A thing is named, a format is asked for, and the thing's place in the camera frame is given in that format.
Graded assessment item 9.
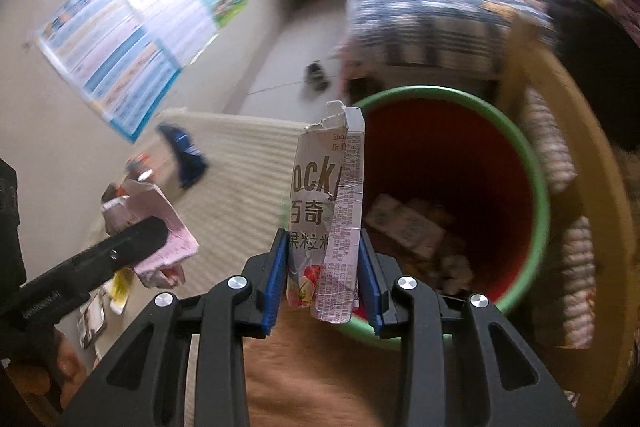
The shiny small packet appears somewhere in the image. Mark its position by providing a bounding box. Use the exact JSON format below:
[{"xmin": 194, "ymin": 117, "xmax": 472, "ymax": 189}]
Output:
[{"xmin": 77, "ymin": 294, "xmax": 108, "ymax": 350}]

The orange crumpled wrapper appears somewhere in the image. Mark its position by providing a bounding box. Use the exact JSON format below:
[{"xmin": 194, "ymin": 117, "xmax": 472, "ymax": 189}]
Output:
[{"xmin": 125, "ymin": 152, "xmax": 171, "ymax": 182}]

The white chart poster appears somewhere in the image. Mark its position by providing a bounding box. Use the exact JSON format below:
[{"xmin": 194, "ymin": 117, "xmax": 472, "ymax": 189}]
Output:
[{"xmin": 114, "ymin": 0, "xmax": 221, "ymax": 70}]

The yellow wooden chair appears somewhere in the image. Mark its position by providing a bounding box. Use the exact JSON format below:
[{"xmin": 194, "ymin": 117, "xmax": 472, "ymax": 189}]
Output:
[{"xmin": 500, "ymin": 14, "xmax": 640, "ymax": 408}]

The blue letter chart poster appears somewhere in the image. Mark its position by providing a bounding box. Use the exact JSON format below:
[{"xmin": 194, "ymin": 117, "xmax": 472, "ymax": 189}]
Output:
[{"xmin": 37, "ymin": 0, "xmax": 183, "ymax": 144}]

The torn beige snack box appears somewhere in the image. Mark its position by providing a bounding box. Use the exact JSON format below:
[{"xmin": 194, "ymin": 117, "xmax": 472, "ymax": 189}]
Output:
[{"xmin": 285, "ymin": 102, "xmax": 366, "ymax": 324}]

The dark cloth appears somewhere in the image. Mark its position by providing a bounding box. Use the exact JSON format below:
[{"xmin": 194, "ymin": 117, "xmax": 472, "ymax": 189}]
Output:
[{"xmin": 547, "ymin": 0, "xmax": 640, "ymax": 148}]

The grey sneaker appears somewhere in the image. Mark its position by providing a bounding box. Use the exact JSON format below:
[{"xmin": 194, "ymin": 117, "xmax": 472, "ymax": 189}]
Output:
[{"xmin": 306, "ymin": 62, "xmax": 331, "ymax": 92}]

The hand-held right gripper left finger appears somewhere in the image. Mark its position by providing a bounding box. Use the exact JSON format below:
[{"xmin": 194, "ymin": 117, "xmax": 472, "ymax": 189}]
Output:
[{"xmin": 60, "ymin": 229, "xmax": 291, "ymax": 427}]

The person's left hand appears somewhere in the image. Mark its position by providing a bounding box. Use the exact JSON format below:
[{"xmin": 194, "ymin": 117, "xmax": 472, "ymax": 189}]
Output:
[{"xmin": 7, "ymin": 329, "xmax": 86, "ymax": 408}]

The green-rimmed red waste bin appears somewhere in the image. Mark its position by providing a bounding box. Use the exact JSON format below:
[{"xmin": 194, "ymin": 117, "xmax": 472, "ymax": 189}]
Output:
[{"xmin": 335, "ymin": 86, "xmax": 551, "ymax": 348}]

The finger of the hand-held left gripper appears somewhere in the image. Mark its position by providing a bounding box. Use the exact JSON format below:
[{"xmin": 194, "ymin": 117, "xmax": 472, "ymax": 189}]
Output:
[{"xmin": 102, "ymin": 217, "xmax": 171, "ymax": 280}]

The dark blue wrapper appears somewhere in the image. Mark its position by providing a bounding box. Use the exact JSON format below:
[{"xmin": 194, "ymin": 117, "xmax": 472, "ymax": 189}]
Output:
[{"xmin": 157, "ymin": 123, "xmax": 210, "ymax": 190}]

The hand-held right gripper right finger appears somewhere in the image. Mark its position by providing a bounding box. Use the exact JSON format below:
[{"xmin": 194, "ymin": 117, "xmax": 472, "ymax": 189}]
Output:
[{"xmin": 357, "ymin": 229, "xmax": 583, "ymax": 427}]

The pink paper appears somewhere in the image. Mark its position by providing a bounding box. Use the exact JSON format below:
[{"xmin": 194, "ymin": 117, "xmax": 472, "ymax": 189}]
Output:
[{"xmin": 101, "ymin": 179, "xmax": 201, "ymax": 289}]

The crumpled wrappers pile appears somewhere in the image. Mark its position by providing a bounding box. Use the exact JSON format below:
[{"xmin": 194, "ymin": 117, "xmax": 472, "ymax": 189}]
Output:
[{"xmin": 400, "ymin": 252, "xmax": 476, "ymax": 295}]

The yellow and pink wrapper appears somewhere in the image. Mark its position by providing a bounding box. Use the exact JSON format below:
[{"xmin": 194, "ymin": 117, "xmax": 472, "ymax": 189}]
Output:
[{"xmin": 102, "ymin": 267, "xmax": 136, "ymax": 315}]

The pink bed sheet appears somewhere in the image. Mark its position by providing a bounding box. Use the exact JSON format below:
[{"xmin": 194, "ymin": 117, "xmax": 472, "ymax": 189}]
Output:
[{"xmin": 340, "ymin": 39, "xmax": 391, "ymax": 82}]

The woven striped chair cushion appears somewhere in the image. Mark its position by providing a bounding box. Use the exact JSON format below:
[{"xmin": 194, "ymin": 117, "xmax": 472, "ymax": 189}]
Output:
[{"xmin": 522, "ymin": 87, "xmax": 598, "ymax": 350}]

